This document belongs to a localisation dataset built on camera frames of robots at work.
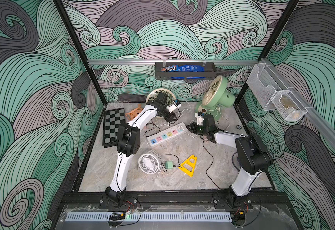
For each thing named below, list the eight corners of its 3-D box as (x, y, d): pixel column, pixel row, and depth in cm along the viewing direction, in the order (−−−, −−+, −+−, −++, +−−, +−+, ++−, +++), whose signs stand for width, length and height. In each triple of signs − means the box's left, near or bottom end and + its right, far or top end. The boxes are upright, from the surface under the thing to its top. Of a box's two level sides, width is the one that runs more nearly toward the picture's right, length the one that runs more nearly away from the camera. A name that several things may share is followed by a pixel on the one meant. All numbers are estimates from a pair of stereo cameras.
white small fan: (138, 167, 86) (135, 159, 77) (152, 153, 92) (151, 144, 83) (151, 180, 81) (149, 173, 72) (165, 164, 87) (165, 156, 78)
